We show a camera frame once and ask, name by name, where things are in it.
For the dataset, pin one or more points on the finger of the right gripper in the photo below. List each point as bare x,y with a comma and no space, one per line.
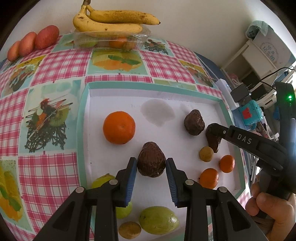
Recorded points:
224,132

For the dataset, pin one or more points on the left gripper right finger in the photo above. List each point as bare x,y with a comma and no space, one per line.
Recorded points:
230,221

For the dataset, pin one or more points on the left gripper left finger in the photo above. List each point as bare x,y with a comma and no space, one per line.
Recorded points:
72,219

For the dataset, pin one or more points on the small tan longan fruit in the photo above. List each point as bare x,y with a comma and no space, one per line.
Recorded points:
206,154

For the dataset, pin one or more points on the large green guava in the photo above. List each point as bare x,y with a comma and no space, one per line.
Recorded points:
158,220

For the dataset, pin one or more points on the brown salak fruit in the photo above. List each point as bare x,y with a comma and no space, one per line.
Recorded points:
151,161
214,141

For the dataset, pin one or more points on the person right hand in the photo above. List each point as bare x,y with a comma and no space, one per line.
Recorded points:
280,210

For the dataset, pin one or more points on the small orange tangerine right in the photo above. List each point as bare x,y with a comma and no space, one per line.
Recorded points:
227,163

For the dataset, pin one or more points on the small orange tangerine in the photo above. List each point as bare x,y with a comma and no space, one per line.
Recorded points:
209,178
227,163

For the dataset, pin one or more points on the brown salak in tray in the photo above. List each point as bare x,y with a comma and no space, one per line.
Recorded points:
194,123

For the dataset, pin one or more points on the white power strip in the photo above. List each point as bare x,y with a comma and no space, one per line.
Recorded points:
226,91

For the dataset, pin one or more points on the black power adapter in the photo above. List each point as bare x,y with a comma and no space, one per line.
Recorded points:
240,93

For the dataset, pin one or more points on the small orange tangerine lower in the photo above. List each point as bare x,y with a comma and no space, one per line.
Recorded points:
209,178

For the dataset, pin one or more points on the small tan fruit by guava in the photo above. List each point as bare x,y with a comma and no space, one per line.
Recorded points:
129,230

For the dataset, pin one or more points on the blue plaid tablecloth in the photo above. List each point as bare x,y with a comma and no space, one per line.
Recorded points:
213,70

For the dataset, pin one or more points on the white shelf unit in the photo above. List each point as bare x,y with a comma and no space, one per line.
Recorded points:
260,63

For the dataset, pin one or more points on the large orange tangerine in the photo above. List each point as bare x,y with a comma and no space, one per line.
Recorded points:
119,128

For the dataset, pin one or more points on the white tray teal rim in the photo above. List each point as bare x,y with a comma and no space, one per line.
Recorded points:
159,112

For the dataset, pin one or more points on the clear plastic fruit container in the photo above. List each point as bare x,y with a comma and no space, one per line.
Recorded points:
116,40

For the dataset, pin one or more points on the pink checkered fruit tablecloth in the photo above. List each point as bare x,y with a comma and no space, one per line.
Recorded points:
40,100

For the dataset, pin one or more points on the upper yellow banana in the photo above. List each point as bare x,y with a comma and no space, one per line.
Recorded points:
122,16

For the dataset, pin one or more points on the yellow banana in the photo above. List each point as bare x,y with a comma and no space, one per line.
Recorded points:
122,16
83,23

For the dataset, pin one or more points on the red apple far left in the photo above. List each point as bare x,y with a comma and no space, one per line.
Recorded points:
13,52

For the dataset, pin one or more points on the lower yellow banana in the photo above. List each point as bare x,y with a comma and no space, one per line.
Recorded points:
83,23

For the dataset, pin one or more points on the red apple middle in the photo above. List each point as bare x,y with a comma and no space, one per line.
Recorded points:
27,44

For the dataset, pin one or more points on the red apple near bananas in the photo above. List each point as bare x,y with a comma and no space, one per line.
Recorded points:
46,37

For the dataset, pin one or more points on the teal toy camera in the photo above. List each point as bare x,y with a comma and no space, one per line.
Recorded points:
251,113

